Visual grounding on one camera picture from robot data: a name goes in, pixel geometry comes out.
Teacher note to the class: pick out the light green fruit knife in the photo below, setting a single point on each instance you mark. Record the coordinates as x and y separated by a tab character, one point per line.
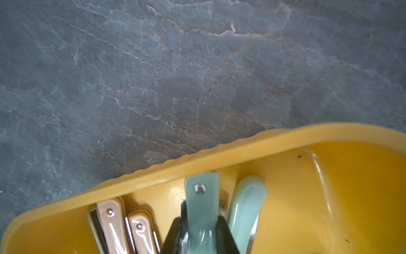
202	204

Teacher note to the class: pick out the yellow storage box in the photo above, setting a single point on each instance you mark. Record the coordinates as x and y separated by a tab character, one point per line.
331	189

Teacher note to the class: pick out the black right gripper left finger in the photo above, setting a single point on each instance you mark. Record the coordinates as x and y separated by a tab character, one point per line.
172	241

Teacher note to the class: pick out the mint knife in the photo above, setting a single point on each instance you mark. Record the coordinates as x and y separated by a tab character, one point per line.
248	199

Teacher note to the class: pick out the pink fruit knife in box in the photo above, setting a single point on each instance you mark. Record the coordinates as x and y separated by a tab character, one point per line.
111	215

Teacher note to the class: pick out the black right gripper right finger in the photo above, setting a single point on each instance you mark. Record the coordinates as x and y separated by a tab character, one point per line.
225	240

